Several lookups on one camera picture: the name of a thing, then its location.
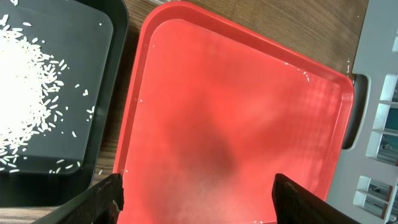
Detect black waste tray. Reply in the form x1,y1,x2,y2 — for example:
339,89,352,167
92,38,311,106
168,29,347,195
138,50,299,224
1,0,129,208

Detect grey dishwasher rack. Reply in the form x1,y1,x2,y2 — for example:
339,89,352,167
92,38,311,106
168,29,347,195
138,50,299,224
327,1,397,223

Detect red serving tray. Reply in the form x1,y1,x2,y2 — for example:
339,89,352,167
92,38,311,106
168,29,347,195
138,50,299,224
114,1,354,223

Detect white rice pile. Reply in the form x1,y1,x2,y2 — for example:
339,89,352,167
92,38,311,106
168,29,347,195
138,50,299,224
0,14,96,175

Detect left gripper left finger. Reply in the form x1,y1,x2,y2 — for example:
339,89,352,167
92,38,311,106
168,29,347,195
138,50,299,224
32,174,124,224

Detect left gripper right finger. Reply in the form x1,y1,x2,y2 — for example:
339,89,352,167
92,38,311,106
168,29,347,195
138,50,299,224
272,174,359,224

